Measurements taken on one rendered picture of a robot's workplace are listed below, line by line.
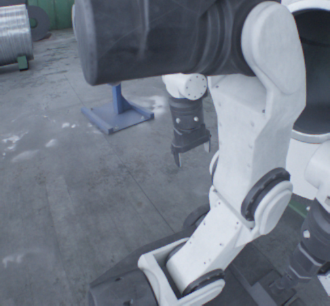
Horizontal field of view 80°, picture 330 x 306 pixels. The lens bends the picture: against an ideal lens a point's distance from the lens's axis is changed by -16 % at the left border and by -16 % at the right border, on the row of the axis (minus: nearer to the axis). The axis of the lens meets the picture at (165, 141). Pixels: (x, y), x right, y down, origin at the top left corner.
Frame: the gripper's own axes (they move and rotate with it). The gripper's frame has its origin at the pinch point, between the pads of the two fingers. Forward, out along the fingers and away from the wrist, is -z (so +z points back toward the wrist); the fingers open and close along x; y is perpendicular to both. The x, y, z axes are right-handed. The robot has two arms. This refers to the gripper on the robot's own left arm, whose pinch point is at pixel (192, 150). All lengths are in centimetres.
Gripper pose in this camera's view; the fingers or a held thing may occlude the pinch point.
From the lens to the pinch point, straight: 70.6
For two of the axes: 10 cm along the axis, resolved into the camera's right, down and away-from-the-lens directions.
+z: -1.7, -7.9, -5.9
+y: -4.4, -4.7, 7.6
